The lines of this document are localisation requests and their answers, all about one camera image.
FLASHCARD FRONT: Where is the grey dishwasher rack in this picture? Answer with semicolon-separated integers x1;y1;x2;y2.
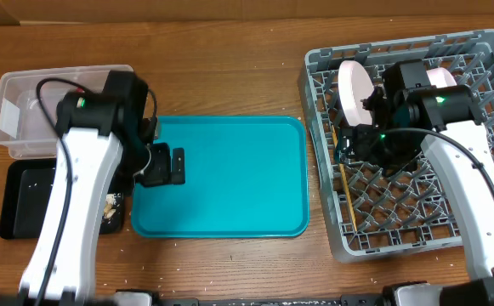
298;29;494;263

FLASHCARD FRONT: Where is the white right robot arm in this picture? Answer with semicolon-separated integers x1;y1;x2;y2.
335;59;494;305

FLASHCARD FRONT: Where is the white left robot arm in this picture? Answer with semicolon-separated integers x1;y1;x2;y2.
0;70;185;305

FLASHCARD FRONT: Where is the clear plastic bin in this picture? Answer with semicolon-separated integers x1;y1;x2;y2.
0;65;133;160

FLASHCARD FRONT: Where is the black tray bin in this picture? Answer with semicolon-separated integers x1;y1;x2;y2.
0;157;125;240

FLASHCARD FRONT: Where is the wooden chopstick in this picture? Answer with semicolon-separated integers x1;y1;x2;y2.
330;126;357;232

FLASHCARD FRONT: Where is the pile of peanut shells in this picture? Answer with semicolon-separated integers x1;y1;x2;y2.
103;194;116;219

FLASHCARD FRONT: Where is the pink dinner plate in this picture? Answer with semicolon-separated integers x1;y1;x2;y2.
338;60;374;127

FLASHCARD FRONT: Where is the teal serving tray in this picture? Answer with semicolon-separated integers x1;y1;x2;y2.
131;116;309;238

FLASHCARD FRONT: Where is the pink rimmed bowl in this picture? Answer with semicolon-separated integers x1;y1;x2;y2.
427;67;457;88

